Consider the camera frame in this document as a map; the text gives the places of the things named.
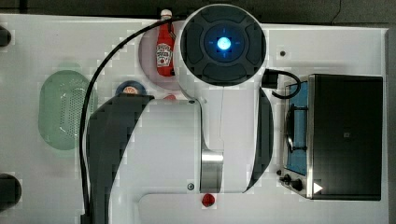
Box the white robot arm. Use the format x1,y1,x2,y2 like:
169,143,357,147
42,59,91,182
84,4,274,224

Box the red strawberry toy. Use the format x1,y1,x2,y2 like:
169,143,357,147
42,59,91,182
163,94,177,100

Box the blue small bowl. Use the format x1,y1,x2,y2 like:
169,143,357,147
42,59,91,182
116,80,147,95

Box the orange slice toy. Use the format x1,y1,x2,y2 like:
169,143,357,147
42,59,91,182
123,86,138,94

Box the red ketchup bottle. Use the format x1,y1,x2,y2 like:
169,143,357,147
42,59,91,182
155,22,176,77

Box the pink round plate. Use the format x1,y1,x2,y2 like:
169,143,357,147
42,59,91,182
138,27,180,91

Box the small red toy fruit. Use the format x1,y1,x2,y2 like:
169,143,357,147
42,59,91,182
202,193,216,207

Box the green perforated colander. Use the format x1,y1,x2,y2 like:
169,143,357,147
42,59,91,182
38,67,90,151

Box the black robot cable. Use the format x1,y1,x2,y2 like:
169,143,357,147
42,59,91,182
78,17,185,224

